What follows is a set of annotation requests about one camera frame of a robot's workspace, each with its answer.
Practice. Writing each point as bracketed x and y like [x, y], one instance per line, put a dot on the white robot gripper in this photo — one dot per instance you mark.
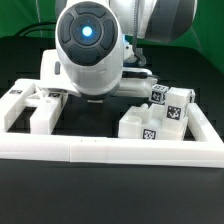
[107, 78]

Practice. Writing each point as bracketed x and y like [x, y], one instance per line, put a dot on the white chair seat block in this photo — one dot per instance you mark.
[146, 122]

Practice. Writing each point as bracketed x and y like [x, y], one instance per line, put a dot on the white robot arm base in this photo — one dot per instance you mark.
[87, 31]

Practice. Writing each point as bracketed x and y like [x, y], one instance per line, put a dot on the white tagged cube left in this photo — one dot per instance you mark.
[158, 93]

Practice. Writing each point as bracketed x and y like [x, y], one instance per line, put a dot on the white tagged cube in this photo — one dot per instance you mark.
[192, 96]
[158, 93]

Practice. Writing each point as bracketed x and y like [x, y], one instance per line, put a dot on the white tagged cube right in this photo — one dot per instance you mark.
[192, 96]

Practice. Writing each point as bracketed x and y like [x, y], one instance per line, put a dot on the white chair back frame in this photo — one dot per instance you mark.
[28, 93]

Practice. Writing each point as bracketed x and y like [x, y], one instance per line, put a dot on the white U-shaped fixture frame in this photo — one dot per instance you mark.
[201, 146]

